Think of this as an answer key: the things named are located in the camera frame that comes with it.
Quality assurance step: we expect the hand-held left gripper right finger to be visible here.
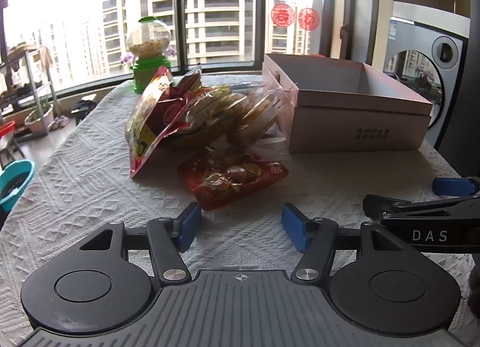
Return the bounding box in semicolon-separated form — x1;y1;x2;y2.
281;203;402;285

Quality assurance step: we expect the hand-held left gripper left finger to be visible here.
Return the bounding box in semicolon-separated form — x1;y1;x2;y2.
79;203;203;285

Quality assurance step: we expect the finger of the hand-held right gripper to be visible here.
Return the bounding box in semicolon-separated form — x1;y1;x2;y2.
431;176;480;198
362;193;480;226

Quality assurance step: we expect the red snack packet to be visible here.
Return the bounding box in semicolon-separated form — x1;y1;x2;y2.
178;150;289;212

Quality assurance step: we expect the pink cardboard box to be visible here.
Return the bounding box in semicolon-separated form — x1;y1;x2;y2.
261;53;434;154

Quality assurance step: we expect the yellow and red snack bag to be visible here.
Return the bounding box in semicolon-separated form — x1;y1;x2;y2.
127;65;203;179

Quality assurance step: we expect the clear bag of round pastries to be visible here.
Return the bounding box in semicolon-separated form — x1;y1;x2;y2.
176;83;297;150

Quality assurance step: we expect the white textured tablecloth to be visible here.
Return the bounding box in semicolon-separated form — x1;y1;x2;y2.
0;75;480;333

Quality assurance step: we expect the grey washing machine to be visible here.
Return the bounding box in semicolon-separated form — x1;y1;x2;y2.
382;1;471;130

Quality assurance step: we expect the dark stool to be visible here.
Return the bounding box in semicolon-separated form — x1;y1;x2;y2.
71;94;98;125

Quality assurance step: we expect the green candy dispenser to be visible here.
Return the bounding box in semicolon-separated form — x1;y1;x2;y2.
127;16;172;95

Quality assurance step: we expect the teal plastic basin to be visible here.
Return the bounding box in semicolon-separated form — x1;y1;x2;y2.
0;160;36;211

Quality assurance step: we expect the beige flower pot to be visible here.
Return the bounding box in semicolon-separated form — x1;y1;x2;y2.
24;105;55;136

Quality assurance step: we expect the dark framed frosted window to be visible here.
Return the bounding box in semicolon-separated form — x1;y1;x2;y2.
343;0;379;67

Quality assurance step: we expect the round red window decal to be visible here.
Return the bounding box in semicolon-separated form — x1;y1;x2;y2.
298;7;320;30
271;3;298;27

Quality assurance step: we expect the red plastic basin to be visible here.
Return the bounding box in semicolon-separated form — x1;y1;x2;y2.
0;120;16;141

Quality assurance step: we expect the metal shelf rack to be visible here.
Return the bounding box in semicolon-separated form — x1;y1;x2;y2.
0;45;59;138

